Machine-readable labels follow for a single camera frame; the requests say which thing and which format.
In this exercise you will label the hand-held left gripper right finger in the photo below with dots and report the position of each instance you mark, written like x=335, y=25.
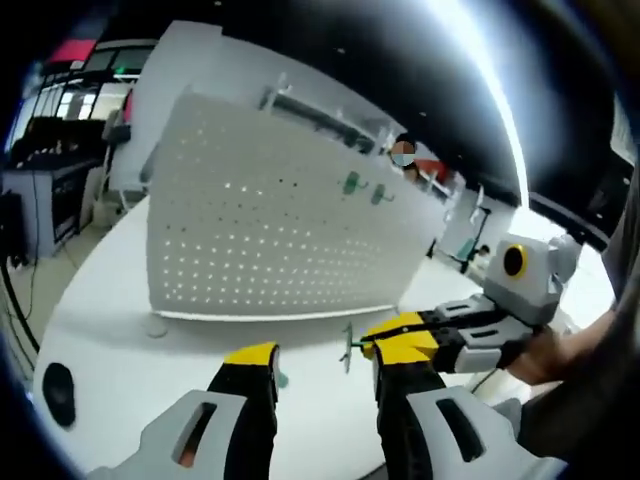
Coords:
x=405, y=385

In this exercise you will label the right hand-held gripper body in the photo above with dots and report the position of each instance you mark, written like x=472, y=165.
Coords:
x=530, y=295

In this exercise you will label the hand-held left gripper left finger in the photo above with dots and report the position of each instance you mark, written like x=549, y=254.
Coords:
x=240, y=390

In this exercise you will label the green hook assembly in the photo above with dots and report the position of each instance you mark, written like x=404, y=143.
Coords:
x=348, y=350
x=381, y=195
x=282, y=380
x=352, y=184

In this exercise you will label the white perforated mounting plate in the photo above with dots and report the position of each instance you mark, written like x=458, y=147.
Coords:
x=250, y=225

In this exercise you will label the person's right hand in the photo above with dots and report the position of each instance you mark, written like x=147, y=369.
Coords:
x=550, y=357

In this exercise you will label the black computer mouse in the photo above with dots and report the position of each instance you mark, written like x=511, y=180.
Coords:
x=59, y=395

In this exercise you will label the ceiling light strip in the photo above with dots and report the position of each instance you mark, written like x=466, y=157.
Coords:
x=505, y=110

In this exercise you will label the white shelf rack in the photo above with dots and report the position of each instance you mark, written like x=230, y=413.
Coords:
x=310, y=107

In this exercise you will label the black workbench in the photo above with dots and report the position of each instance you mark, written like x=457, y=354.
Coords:
x=60, y=200

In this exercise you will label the red display screen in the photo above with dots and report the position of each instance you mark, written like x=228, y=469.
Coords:
x=70, y=50

